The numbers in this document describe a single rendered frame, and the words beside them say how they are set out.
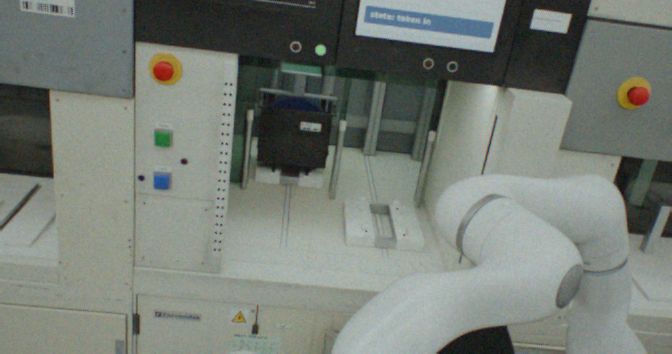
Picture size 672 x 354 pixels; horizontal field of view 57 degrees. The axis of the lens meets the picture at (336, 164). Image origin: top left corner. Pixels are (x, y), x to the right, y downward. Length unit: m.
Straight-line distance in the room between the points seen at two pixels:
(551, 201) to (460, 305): 0.21
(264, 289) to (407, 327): 0.79
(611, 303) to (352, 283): 0.66
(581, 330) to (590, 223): 0.26
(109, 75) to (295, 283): 0.62
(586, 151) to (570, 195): 0.57
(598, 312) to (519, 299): 0.34
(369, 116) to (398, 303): 1.50
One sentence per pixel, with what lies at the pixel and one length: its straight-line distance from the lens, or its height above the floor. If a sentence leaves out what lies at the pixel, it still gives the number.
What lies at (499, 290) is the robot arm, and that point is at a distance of 0.76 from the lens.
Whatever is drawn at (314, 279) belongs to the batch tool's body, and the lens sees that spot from 1.52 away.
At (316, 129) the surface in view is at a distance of 1.86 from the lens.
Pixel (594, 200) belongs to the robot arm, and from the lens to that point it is 0.90.
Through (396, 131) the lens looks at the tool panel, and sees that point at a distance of 2.28.
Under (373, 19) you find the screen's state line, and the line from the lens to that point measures 1.25.
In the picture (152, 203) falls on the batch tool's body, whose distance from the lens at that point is 1.44.
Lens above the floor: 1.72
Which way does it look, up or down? 23 degrees down
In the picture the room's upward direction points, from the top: 8 degrees clockwise
